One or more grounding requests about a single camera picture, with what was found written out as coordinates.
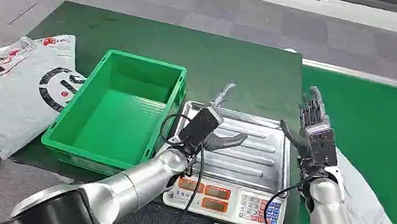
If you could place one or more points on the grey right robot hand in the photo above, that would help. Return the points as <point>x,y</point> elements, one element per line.
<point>313,110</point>

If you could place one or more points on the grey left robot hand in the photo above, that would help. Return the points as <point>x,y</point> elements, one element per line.
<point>226,140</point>

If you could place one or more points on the plain grey parcel bag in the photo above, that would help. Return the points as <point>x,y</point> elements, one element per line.
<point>368,215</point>

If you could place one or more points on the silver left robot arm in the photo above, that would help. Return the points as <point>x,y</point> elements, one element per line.
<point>132,188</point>

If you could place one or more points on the white electronic scale steel pan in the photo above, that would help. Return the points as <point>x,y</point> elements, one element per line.
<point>253,166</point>

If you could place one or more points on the small white object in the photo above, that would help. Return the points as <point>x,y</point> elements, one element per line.
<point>290,50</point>

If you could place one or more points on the green conveyor belt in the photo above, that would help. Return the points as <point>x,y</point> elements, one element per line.
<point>395,136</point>

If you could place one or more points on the green plastic crate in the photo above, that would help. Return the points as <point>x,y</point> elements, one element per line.
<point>118,122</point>

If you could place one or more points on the grey parcel black circle print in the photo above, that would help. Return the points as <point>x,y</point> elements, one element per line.
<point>7,98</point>

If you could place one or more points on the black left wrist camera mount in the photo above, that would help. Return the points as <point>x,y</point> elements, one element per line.
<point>200,127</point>

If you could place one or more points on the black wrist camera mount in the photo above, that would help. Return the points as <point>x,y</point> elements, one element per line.
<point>200,127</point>
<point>320,149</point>

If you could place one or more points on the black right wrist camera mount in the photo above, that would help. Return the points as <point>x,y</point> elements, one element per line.
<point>320,149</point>

